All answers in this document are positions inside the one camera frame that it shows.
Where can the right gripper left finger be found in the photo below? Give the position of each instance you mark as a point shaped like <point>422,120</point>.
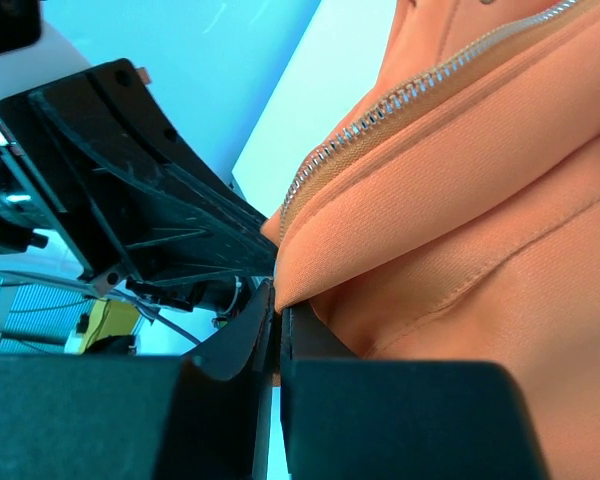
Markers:
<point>203,415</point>

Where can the orange jacket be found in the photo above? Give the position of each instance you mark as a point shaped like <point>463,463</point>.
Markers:
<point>454,212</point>

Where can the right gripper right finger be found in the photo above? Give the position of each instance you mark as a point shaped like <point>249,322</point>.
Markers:
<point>348,418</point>

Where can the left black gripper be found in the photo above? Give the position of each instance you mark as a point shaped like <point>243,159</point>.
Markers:
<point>92,157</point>

